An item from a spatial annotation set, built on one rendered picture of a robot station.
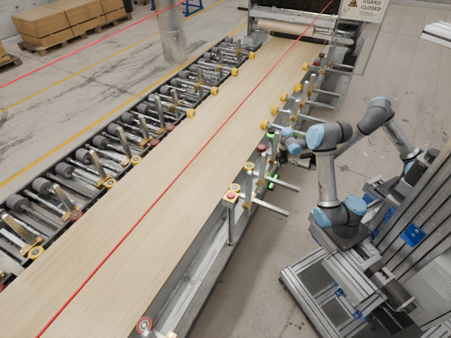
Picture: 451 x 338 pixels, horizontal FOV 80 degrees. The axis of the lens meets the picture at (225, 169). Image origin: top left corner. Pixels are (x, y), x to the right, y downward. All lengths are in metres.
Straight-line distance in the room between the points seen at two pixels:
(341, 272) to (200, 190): 1.02
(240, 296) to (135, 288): 1.11
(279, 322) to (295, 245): 0.71
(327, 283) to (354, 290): 0.81
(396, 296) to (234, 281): 1.34
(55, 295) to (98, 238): 0.36
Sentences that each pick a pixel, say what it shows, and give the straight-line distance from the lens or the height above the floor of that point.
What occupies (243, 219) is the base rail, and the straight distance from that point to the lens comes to 2.03.
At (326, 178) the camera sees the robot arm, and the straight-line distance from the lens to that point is 1.42.
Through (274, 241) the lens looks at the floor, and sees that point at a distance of 2.76.
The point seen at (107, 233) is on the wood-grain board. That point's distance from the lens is 1.90.
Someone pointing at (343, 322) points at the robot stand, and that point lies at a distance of 2.40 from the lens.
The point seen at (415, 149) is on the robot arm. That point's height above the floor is 1.29.
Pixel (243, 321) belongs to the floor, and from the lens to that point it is 2.47.
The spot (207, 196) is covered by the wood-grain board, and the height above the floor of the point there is 0.90.
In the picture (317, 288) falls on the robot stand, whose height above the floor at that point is 0.21.
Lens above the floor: 2.40
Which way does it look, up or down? 46 degrees down
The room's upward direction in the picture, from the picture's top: 2 degrees counter-clockwise
